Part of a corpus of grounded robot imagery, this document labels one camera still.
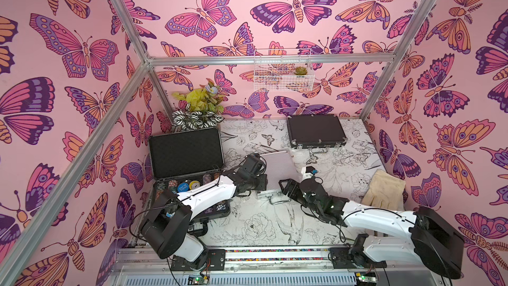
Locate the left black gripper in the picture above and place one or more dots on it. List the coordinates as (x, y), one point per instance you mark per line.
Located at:
(263, 183)

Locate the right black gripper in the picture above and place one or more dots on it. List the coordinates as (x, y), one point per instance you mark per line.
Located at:
(294, 190)

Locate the small silver poker case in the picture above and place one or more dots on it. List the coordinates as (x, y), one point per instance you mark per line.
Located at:
(279, 166)

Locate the black medium poker case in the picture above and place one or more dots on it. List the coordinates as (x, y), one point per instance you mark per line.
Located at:
(315, 131)

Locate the large black poker case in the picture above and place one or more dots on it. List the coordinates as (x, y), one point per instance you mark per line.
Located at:
(189, 164)

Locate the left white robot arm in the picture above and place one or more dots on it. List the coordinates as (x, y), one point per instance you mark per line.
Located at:
(165, 226)

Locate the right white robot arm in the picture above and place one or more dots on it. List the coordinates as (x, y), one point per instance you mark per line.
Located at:
(421, 236)

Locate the beige work glove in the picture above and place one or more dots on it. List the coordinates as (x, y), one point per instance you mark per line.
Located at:
(385, 192)

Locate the striped leaf plant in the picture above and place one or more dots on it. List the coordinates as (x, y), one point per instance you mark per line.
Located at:
(195, 120)

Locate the yellow-green leafy plant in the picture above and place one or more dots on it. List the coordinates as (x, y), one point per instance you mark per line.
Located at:
(206, 99)

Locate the small green succulent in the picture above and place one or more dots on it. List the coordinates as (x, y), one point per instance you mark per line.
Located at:
(301, 70)

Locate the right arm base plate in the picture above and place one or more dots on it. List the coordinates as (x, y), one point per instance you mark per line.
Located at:
(346, 258)

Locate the aluminium front rail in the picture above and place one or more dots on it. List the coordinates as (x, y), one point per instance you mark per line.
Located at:
(271, 265)

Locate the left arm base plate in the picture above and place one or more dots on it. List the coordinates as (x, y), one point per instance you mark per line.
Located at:
(211, 260)

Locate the white wire basket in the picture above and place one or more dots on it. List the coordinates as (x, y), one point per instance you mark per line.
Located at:
(276, 73)

